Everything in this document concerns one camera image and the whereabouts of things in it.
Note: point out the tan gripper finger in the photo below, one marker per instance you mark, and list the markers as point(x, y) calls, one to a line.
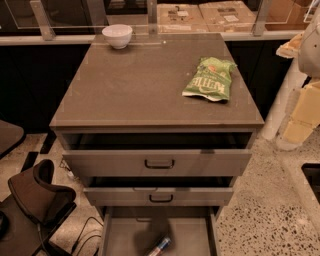
point(305, 116)

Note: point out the silver blue redbull can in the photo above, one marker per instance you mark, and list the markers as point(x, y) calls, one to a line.
point(160, 247)

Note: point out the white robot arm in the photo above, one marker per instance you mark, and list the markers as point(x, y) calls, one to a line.
point(309, 52)

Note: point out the grey drawer cabinet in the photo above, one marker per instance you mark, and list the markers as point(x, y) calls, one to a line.
point(132, 99)

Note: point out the grey bottom drawer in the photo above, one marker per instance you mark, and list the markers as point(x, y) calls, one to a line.
point(134, 231)

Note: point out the grey drawer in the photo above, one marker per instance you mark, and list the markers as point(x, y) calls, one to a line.
point(134, 231)
point(157, 163)
point(159, 191)

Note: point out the grey middle drawer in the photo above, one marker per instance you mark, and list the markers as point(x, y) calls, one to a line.
point(159, 191)

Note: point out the grey top drawer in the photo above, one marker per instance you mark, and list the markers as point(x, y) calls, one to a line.
point(157, 163)

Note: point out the white diagonal pole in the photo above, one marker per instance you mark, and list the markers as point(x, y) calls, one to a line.
point(293, 79)

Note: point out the green chip bag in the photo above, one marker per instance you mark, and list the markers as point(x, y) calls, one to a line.
point(212, 79)

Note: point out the flattened cardboard box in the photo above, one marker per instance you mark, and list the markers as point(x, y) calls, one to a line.
point(221, 16)

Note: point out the white ceramic bowl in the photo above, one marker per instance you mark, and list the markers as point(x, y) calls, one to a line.
point(117, 36)

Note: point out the dark brown chair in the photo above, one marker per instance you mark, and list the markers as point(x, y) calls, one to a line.
point(34, 211)

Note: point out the dark round table edge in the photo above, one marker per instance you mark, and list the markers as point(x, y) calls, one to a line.
point(11, 136)

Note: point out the clear acrylic barrier panel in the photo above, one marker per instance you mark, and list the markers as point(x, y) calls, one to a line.
point(74, 13)

